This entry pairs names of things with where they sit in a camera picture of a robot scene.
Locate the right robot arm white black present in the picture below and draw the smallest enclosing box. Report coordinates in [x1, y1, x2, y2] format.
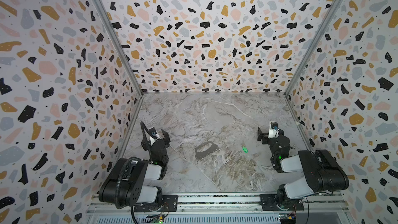
[257, 122, 349, 210]

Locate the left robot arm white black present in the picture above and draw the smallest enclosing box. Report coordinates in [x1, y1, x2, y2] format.
[98, 131, 171, 212]

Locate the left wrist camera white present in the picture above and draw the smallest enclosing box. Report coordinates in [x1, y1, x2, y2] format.
[148, 128, 161, 140]

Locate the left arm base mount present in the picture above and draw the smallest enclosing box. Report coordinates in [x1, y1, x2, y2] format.
[134, 195, 178, 213]

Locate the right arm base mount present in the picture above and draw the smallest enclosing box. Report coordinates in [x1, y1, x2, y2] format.
[259, 194, 304, 212]

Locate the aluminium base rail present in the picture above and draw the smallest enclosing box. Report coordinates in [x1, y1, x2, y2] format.
[86, 192, 349, 215]

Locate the black corrugated cable conduit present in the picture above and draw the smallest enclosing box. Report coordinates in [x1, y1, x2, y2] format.
[113, 121, 150, 209]

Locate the white perforated cable duct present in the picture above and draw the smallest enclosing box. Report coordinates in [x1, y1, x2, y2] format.
[93, 214, 282, 224]

